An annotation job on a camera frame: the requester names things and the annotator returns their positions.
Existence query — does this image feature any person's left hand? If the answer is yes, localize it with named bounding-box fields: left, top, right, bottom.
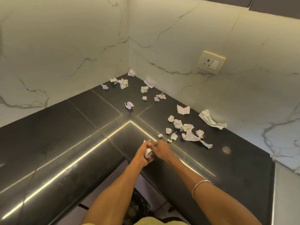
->
left=132, top=141, right=155, bottom=168

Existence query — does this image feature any person's right hand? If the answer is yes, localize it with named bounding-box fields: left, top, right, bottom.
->
left=150, top=140, right=179, bottom=163

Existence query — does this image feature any white paper ball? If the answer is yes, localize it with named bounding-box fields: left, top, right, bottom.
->
left=143, top=140, right=154, bottom=160

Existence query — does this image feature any person's left forearm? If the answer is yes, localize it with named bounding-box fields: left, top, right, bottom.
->
left=80, top=160, right=148, bottom=225

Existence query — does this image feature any person's right forearm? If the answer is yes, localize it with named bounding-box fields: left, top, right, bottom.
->
left=167, top=154, right=263, bottom=225

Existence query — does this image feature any scatter of paper scraps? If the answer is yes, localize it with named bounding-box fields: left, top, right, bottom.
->
left=101, top=68, right=227, bottom=150

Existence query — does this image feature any black garbage bag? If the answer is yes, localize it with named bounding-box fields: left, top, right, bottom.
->
left=122, top=188, right=151, bottom=223

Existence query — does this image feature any person's yellow shirt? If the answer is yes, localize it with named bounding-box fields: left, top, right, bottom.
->
left=82, top=216, right=188, bottom=225

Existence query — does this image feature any dark overhead cabinet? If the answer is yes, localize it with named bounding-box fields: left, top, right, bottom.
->
left=189, top=0, right=300, bottom=20

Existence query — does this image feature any silver metal bracelet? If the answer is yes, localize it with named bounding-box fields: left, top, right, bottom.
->
left=192, top=180, right=212, bottom=200

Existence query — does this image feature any white wall socket with switch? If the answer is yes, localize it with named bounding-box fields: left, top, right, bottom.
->
left=197, top=50, right=227, bottom=75

